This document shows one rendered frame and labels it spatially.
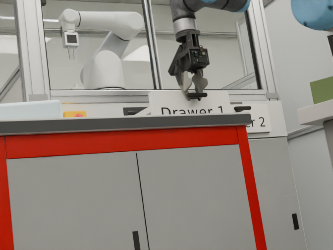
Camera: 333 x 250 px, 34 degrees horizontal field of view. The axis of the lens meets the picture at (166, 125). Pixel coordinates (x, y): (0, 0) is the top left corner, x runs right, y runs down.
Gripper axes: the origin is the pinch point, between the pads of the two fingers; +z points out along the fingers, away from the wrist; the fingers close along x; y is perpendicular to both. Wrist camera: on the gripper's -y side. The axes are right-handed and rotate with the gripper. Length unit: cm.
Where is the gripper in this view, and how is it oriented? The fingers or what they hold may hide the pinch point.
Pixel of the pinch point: (192, 97)
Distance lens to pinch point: 172.1
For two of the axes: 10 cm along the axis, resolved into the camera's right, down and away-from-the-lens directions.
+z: 1.4, 9.7, -1.8
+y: 4.7, -2.3, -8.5
